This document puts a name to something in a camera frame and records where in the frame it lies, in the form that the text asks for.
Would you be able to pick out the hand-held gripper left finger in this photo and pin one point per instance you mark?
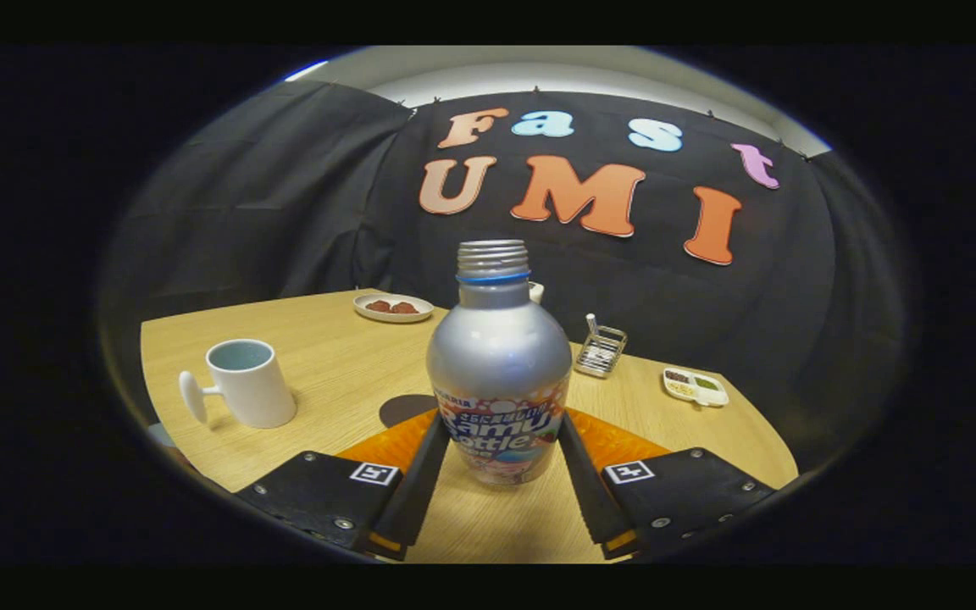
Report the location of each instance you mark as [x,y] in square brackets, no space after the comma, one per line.
[420,491]

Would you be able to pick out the small ceiling light panel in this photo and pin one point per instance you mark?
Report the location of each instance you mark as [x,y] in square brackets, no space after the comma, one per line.
[306,70]

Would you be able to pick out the white oval plate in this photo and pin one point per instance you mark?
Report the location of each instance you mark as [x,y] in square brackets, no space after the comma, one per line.
[369,313]

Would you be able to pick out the dark brown round coaster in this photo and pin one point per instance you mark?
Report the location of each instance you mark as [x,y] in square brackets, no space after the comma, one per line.
[403,408]

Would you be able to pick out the white utensil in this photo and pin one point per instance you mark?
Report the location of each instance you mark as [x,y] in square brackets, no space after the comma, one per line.
[591,325]

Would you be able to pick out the silver juice bottle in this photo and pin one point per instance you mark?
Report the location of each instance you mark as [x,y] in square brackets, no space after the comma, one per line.
[498,356]

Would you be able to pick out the white cup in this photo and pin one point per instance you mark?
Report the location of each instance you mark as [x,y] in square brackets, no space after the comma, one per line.
[255,394]

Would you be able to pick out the white divided condiment dish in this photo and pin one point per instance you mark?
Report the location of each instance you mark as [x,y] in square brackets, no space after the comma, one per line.
[695,388]

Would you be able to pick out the wooden table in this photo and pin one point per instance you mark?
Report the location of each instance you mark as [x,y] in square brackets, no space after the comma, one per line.
[344,364]

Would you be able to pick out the red food piece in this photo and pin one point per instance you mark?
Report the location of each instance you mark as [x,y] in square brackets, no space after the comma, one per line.
[379,306]
[405,308]

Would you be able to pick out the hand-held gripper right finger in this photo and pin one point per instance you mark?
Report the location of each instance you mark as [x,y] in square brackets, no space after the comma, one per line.
[585,491]

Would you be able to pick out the white toaster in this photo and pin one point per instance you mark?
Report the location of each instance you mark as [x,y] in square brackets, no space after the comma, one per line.
[536,292]

